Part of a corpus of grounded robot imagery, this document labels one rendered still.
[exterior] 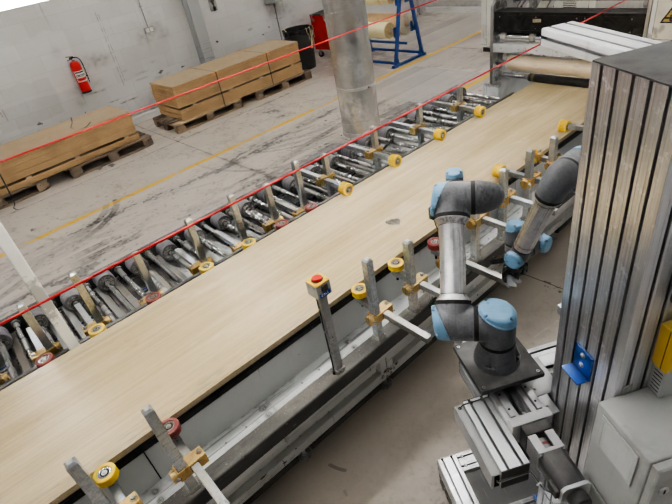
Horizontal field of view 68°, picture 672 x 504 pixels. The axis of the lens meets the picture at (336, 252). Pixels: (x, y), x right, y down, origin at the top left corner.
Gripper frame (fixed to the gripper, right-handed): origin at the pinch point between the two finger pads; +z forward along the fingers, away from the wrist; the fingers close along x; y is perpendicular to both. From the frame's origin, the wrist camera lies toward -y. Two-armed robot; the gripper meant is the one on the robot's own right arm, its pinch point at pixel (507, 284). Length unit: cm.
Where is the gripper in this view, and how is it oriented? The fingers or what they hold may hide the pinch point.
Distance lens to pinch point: 243.3
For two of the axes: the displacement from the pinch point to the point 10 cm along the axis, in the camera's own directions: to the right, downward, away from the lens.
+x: 7.4, -4.8, 4.8
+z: 1.6, 8.1, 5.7
